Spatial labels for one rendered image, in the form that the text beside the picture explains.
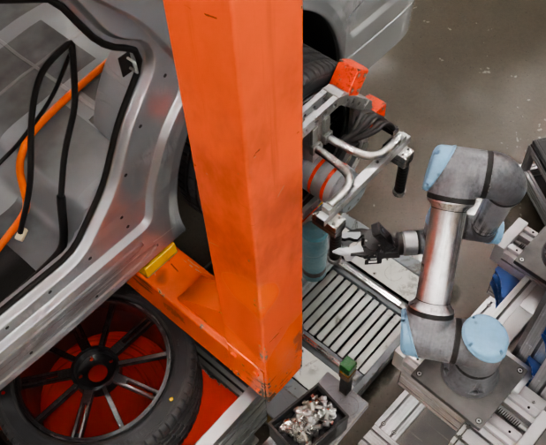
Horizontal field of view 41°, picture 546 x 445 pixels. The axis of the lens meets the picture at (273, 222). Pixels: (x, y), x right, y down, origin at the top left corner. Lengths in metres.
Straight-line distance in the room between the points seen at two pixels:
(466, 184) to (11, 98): 1.46
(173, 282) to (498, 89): 2.20
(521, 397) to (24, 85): 1.78
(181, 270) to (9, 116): 0.72
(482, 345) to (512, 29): 2.71
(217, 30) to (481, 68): 2.99
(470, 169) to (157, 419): 1.21
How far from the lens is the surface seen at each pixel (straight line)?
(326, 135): 2.22
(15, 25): 2.74
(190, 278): 2.34
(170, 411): 2.34
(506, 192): 1.80
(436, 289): 1.83
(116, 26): 1.75
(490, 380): 2.00
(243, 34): 1.12
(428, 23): 4.25
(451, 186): 1.77
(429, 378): 2.04
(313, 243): 2.33
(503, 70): 4.05
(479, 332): 1.86
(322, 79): 2.24
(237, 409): 2.44
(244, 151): 1.29
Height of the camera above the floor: 2.66
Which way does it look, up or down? 55 degrees down
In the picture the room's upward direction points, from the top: 3 degrees counter-clockwise
